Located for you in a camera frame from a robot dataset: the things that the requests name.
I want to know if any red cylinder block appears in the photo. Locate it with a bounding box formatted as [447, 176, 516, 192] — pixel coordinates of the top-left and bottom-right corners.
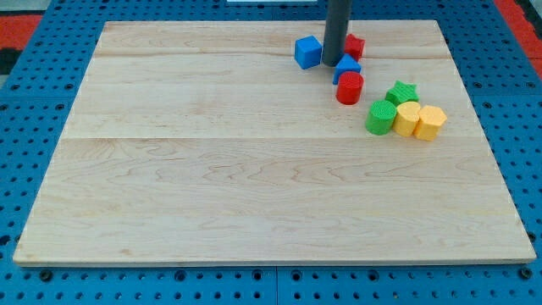
[335, 71, 364, 105]

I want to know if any blue cube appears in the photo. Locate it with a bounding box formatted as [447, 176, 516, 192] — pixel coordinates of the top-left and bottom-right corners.
[294, 36, 323, 69]

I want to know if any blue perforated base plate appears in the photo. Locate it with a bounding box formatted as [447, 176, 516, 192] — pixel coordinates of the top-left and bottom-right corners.
[1, 0, 541, 304]

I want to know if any red star block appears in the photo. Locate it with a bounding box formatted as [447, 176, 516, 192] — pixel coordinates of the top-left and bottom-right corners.
[344, 34, 366, 62]

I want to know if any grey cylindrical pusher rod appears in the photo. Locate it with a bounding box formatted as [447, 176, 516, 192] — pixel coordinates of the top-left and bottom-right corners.
[322, 0, 352, 67]

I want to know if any blue triangular prism block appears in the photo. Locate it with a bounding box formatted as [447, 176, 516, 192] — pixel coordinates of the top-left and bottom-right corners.
[333, 53, 362, 85]

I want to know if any light wooden board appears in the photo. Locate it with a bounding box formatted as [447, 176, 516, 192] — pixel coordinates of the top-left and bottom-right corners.
[14, 20, 536, 267]

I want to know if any green cylinder block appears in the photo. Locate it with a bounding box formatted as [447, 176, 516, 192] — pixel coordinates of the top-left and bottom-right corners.
[365, 100, 397, 136]

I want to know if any yellow hexagonal prism block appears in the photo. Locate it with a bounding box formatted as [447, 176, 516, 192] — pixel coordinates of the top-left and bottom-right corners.
[413, 105, 447, 141]

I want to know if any green star block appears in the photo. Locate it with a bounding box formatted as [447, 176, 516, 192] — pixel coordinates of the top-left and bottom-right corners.
[385, 80, 419, 106]

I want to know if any yellow cylinder block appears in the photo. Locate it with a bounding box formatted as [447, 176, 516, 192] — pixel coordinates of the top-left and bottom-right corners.
[392, 102, 421, 136]

